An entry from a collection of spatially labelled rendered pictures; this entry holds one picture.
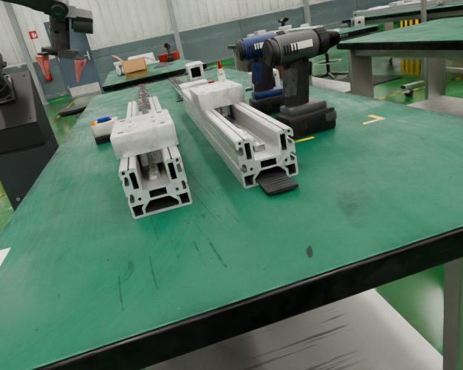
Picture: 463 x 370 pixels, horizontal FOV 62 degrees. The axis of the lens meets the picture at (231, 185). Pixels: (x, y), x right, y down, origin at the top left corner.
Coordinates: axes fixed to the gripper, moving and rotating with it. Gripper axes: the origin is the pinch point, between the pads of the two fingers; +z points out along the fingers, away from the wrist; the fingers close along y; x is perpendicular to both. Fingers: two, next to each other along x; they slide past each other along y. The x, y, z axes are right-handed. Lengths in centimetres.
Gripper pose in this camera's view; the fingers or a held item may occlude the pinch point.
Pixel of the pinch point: (62, 77)
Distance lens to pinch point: 142.9
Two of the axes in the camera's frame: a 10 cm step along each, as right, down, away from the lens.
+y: -9.9, -0.8, -1.0
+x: 0.6, 4.0, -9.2
